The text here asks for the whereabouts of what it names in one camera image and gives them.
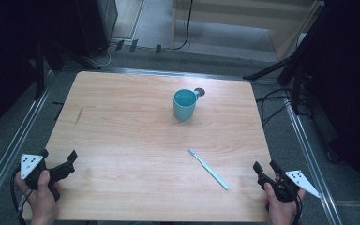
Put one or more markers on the light blue toothbrush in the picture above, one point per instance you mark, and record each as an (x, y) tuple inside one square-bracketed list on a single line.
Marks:
[(208, 169)]

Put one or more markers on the light wooden frame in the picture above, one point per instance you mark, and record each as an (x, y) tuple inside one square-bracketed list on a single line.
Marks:
[(293, 28)]

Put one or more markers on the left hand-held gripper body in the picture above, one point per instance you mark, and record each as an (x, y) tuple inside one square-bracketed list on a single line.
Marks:
[(31, 165)]

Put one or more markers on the person's left hand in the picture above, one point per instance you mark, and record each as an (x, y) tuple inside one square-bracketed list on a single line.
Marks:
[(42, 201)]

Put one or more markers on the black cabinet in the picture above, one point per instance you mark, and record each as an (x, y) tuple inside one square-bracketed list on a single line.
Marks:
[(97, 25)]

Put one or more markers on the black floor clip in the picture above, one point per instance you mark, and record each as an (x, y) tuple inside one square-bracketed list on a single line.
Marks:
[(120, 45), (158, 49), (133, 45)]

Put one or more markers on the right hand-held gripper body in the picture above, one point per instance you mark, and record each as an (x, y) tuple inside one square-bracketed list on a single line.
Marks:
[(289, 186)]

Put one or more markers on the metal floor rail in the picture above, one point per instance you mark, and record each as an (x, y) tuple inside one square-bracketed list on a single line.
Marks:
[(312, 162), (15, 143)]

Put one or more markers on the person's right hand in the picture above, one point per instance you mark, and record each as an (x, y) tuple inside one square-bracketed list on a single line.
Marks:
[(279, 211)]

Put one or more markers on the dark round table grommet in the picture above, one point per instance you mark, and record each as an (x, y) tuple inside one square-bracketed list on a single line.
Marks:
[(201, 92)]

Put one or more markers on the teal cup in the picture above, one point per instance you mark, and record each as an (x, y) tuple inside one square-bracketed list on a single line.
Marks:
[(184, 104)]

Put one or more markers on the black stand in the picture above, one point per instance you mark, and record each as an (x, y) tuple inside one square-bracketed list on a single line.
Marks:
[(75, 56), (281, 67)]

